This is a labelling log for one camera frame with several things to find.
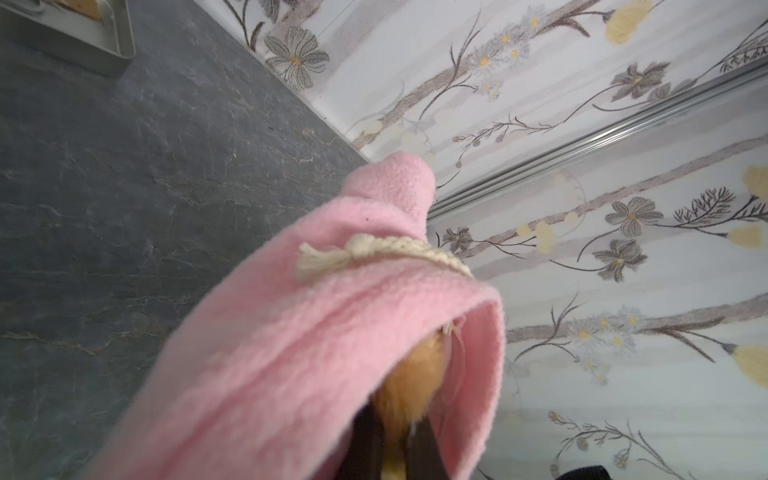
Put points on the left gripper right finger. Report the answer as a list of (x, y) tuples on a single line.
[(423, 460)]

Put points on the clear plastic tool box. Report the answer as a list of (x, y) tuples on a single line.
[(96, 35)]

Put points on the brown teddy bear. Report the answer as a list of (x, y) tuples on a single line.
[(404, 397)]

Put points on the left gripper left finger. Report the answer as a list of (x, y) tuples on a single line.
[(364, 457)]

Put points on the pink fleece bear hoodie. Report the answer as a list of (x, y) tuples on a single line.
[(262, 380)]

